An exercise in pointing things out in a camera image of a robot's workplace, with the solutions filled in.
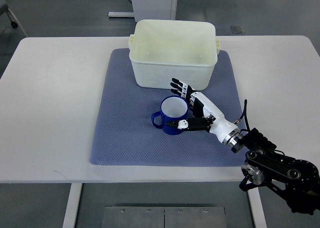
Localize blue mug white inside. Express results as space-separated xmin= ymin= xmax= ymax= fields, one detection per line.
xmin=151 ymin=95 xmax=189 ymax=136

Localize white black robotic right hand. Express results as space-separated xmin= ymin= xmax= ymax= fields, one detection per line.
xmin=165 ymin=78 xmax=243 ymax=147

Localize white plastic storage box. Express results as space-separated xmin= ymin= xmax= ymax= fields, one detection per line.
xmin=128 ymin=19 xmax=220 ymax=91

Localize white cabinet with base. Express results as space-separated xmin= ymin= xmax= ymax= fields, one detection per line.
xmin=108 ymin=0 xmax=178 ymax=22

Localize white table frame legs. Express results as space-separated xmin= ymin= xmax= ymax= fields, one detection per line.
xmin=62 ymin=183 xmax=267 ymax=228

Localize chair with caster wheel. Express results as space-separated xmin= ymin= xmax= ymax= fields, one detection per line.
xmin=0 ymin=0 xmax=29 ymax=37

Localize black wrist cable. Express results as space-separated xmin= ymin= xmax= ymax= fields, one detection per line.
xmin=233 ymin=99 xmax=251 ymax=133

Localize metal base plate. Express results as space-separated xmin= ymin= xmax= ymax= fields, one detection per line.
xmin=101 ymin=206 xmax=227 ymax=228

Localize grey floor outlet plate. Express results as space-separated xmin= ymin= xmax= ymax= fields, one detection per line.
xmin=230 ymin=25 xmax=245 ymax=34

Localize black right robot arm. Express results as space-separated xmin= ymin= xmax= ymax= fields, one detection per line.
xmin=226 ymin=128 xmax=320 ymax=215

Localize blue textured cloth mat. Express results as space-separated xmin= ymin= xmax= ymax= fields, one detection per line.
xmin=90 ymin=48 xmax=246 ymax=167

